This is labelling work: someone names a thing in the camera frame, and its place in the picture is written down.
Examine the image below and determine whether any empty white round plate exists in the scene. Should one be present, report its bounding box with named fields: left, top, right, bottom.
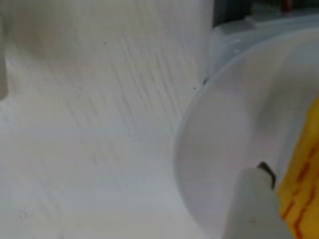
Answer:
left=173, top=14, right=319, bottom=239

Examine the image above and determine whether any yellow egg sushi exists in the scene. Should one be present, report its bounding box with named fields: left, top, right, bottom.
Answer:
left=275, top=96, right=319, bottom=239

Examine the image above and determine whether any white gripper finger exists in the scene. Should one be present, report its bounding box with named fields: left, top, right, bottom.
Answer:
left=223, top=161, right=290, bottom=239

